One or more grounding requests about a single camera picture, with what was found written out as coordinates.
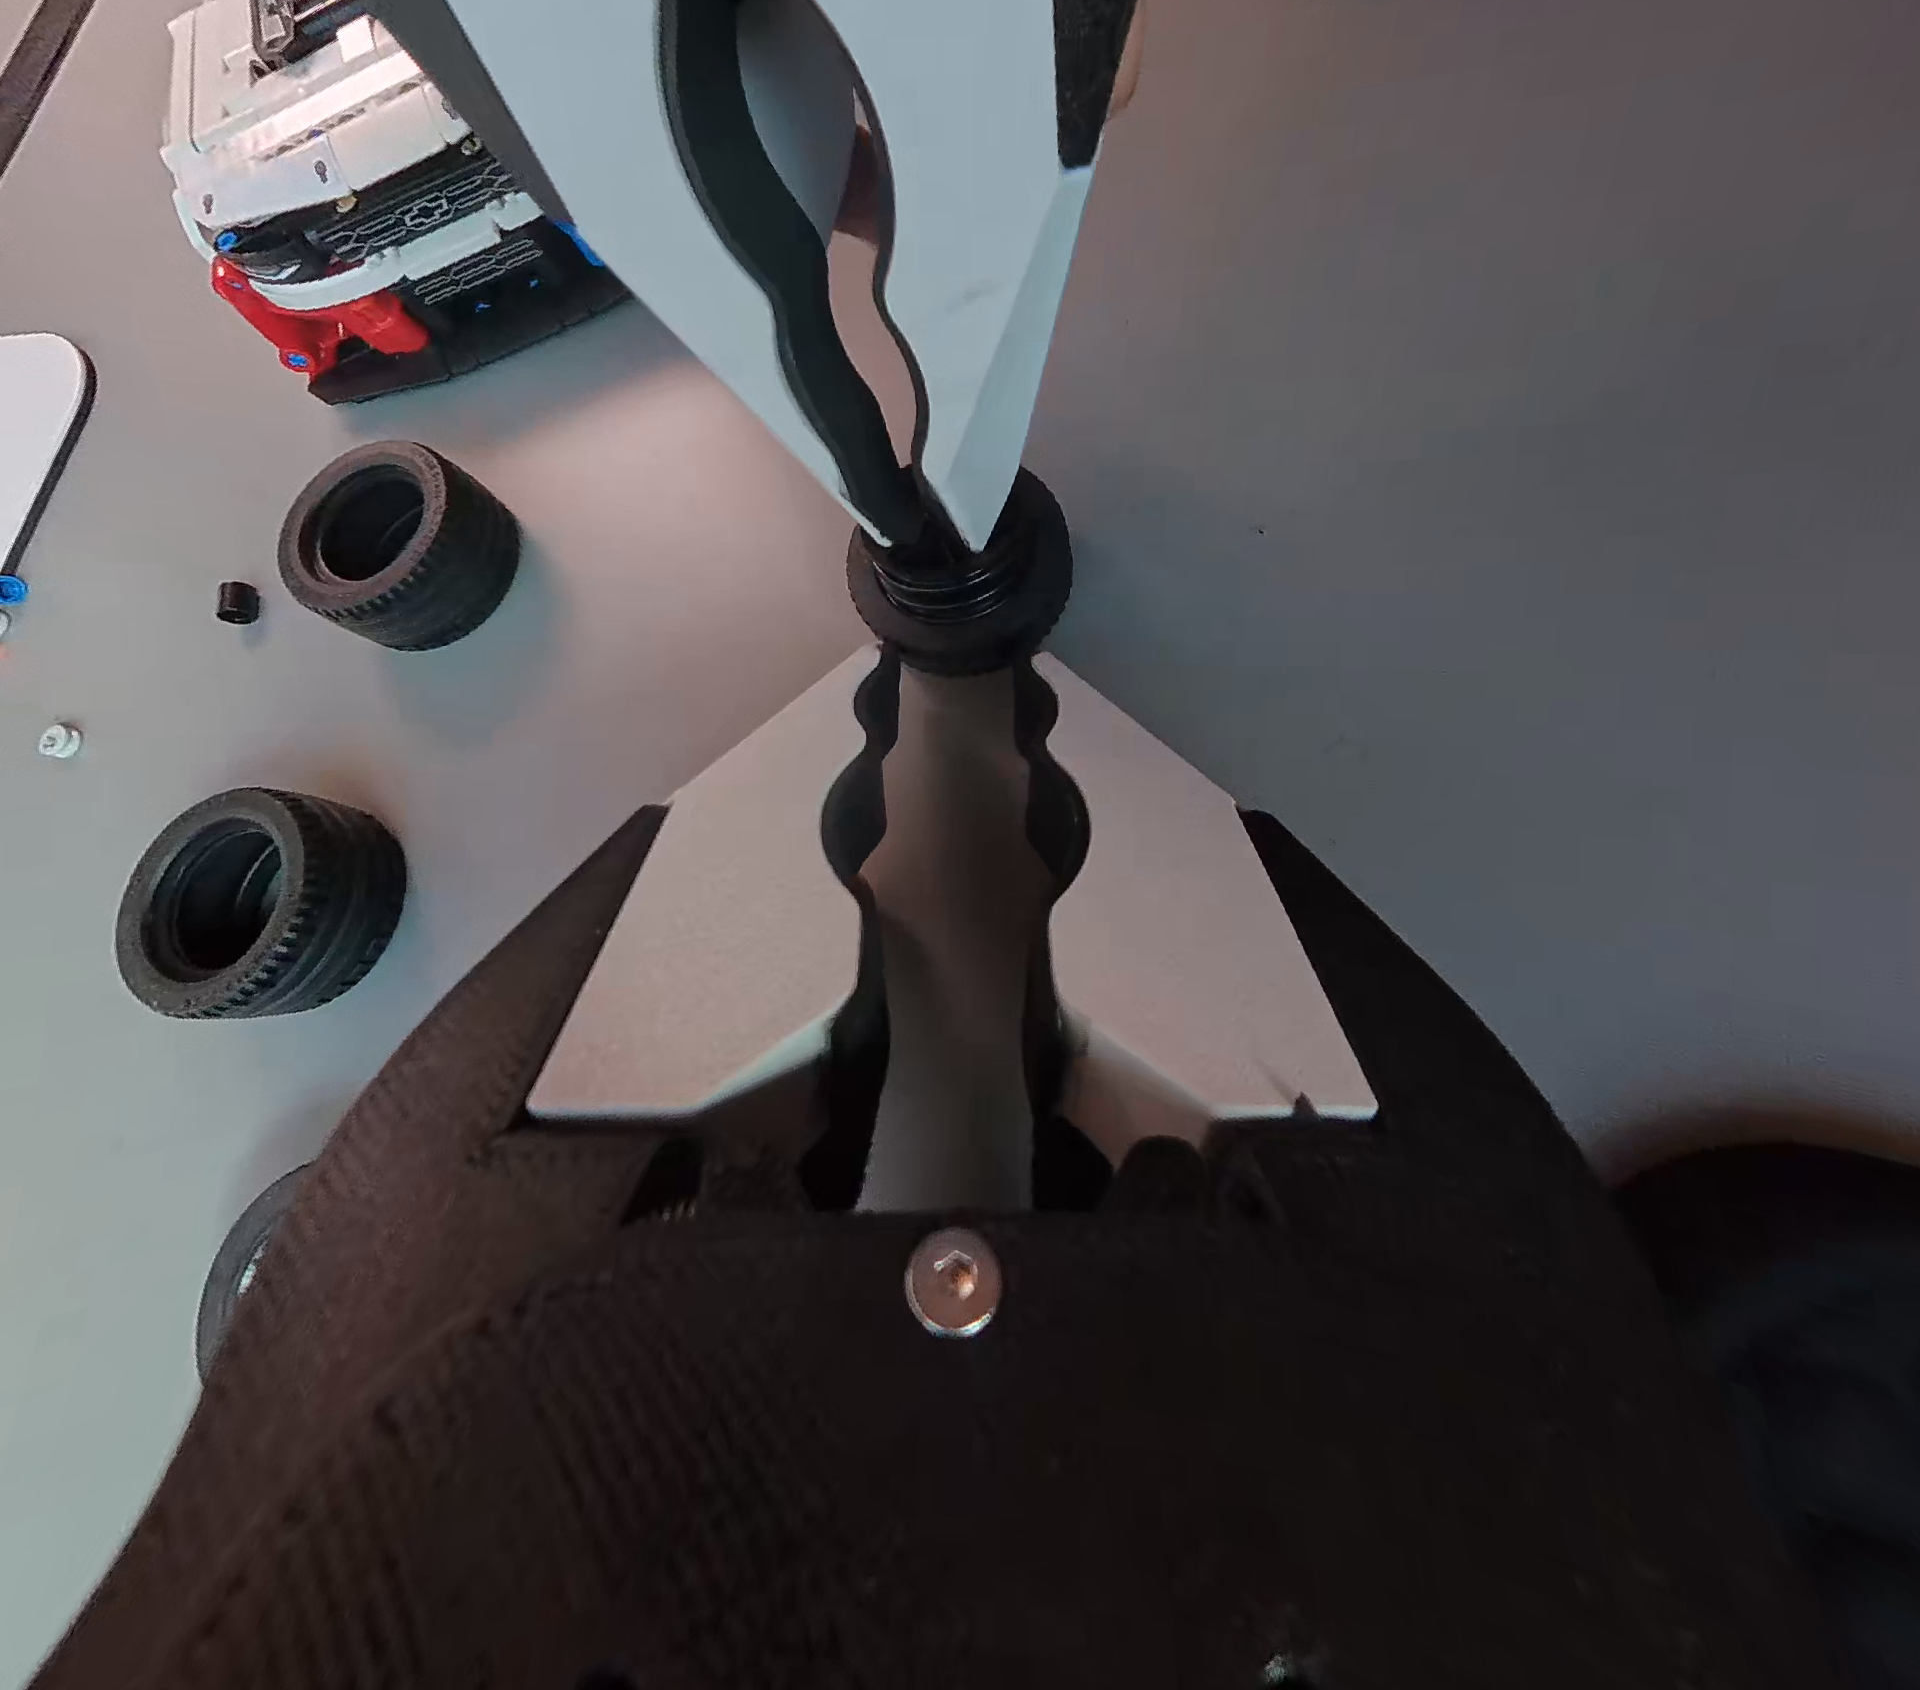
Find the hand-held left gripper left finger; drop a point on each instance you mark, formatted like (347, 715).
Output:
(690, 971)

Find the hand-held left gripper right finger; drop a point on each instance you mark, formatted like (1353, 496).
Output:
(1215, 971)

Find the toy brick race car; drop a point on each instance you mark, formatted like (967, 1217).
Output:
(301, 144)

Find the black rubber toy tyre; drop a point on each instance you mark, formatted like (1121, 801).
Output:
(322, 954)
(435, 611)
(960, 654)
(223, 1249)

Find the black toy wheel rim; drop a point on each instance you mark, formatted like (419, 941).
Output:
(960, 590)

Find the black small brick bush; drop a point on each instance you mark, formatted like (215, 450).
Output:
(236, 603)

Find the white book stand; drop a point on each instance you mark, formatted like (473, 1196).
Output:
(38, 431)

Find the grey small brick bush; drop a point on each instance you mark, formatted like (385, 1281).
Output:
(61, 742)

